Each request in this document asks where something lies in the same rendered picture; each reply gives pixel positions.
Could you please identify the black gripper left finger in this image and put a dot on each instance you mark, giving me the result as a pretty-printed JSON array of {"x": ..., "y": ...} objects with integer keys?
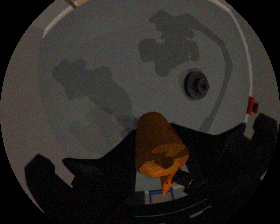
[{"x": 116, "y": 168}]

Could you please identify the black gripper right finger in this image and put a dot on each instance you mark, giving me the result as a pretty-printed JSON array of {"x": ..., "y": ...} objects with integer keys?
[{"x": 205, "y": 149}]

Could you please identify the black round pedestal with short shaft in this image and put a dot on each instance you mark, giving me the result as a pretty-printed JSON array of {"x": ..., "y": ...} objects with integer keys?
[{"x": 196, "y": 85}]

